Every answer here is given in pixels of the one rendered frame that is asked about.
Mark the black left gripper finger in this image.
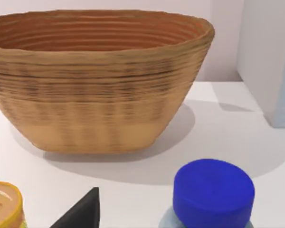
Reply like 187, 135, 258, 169
49, 187, 101, 228

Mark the yellow capped bottle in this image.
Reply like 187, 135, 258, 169
0, 181, 28, 228

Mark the blue capped pale bottle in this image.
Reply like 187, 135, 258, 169
158, 158, 256, 228

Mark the woven wicker basket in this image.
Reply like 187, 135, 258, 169
0, 9, 216, 154

